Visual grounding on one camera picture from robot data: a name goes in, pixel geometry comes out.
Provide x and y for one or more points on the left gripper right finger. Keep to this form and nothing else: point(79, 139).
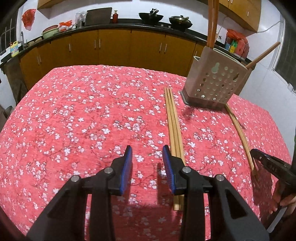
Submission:
point(231, 218)

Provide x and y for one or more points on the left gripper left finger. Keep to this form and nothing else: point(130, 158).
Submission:
point(64, 217)

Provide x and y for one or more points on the wooden chopstick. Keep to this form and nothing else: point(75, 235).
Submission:
point(176, 205)
point(261, 56)
point(215, 21)
point(178, 139)
point(176, 145)
point(241, 135)
point(210, 22)

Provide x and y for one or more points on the red floral tablecloth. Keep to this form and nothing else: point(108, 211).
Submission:
point(77, 119)

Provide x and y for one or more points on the right window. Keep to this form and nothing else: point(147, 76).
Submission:
point(285, 66)

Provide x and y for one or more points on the window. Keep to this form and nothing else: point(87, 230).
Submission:
point(8, 33)
point(285, 66)

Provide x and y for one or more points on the beige perforated utensil holder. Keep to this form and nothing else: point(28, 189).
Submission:
point(213, 78)

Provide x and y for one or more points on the black countertop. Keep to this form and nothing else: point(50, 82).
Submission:
point(104, 27)

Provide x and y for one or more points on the lower wooden cabinets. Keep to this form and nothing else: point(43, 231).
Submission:
point(104, 48)

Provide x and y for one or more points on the black wok with lid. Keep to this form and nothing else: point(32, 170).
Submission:
point(180, 23)

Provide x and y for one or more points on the yellow detergent bottle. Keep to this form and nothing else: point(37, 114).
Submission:
point(14, 48)

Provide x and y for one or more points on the green basin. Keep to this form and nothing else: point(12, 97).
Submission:
point(50, 31)

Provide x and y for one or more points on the left window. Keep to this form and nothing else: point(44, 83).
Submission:
point(8, 33)

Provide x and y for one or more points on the red bag on counter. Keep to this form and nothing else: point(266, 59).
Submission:
point(64, 26)

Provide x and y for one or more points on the dark cutting board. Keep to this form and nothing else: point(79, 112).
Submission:
point(98, 16)

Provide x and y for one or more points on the red sauce bottle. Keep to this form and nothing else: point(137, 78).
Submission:
point(115, 17)

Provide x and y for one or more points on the black wok with handle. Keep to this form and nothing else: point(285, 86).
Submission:
point(151, 18)

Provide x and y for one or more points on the red plastic bag on wall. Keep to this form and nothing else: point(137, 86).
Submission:
point(28, 18)

